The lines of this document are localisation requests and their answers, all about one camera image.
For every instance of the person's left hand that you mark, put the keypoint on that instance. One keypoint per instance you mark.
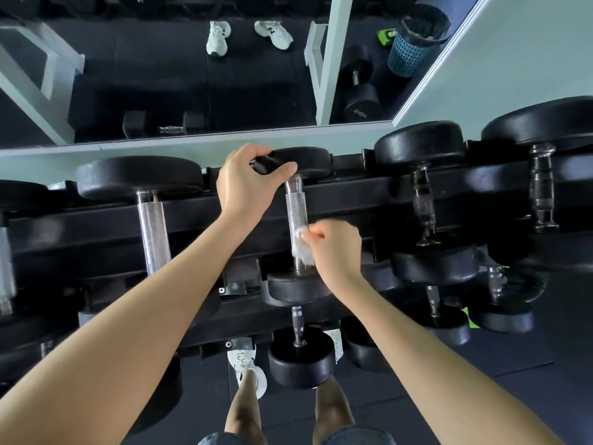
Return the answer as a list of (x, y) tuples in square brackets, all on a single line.
[(245, 189)]

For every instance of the person's right hand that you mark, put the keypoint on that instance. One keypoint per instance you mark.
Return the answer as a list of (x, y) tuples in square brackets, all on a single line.
[(338, 254)]

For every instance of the white wet wipe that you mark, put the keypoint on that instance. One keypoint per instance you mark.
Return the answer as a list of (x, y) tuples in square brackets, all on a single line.
[(301, 252)]

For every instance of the green wet wipes pack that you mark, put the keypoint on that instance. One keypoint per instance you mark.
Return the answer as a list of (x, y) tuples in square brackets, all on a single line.
[(472, 319)]

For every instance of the person's right forearm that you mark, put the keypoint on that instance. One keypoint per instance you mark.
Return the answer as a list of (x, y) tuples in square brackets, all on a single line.
[(440, 380)]

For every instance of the person's left forearm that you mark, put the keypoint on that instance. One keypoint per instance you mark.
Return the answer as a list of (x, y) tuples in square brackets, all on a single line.
[(116, 333)]

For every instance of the person's right white sneaker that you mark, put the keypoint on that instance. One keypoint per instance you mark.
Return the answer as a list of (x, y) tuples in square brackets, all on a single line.
[(336, 342)]

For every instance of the person's white sneaker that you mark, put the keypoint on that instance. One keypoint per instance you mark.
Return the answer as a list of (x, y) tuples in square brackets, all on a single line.
[(243, 361), (336, 342)]

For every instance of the medium black dumbbell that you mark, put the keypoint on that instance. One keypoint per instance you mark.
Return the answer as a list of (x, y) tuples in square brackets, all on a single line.
[(361, 354), (301, 366)]

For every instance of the person's left white sneaker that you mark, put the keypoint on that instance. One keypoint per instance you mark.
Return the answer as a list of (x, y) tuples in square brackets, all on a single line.
[(243, 361)]

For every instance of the person's right leg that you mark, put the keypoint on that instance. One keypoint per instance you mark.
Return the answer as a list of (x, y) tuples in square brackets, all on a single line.
[(331, 407)]

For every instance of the black dumbbell rack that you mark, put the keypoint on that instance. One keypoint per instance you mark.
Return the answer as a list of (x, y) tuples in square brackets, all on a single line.
[(92, 227)]

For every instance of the large black dumbbell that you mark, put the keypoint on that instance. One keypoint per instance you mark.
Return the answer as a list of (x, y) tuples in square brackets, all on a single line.
[(46, 349), (157, 398)]

